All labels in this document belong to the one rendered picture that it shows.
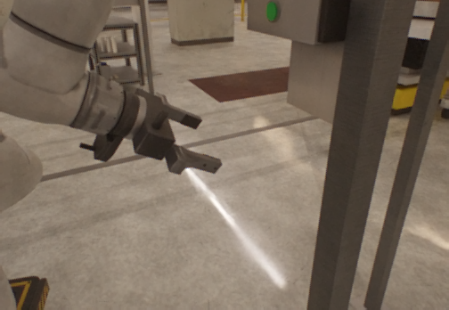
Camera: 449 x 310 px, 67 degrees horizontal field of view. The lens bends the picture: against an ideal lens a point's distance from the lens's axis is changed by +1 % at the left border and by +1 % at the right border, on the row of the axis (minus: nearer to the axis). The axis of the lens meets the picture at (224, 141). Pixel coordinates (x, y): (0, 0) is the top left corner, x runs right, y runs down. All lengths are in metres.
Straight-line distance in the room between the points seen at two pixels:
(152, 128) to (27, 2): 0.23
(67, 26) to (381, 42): 0.41
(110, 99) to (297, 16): 0.31
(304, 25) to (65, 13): 0.33
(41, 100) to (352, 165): 0.47
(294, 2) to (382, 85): 0.18
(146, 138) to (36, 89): 0.16
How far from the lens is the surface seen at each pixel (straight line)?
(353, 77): 0.55
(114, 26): 3.88
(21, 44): 0.50
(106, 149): 0.59
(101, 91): 0.53
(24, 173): 1.15
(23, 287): 1.32
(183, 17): 6.80
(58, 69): 0.50
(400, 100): 3.51
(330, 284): 0.75
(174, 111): 0.67
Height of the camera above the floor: 1.20
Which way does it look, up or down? 26 degrees down
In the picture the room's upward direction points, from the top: straight up
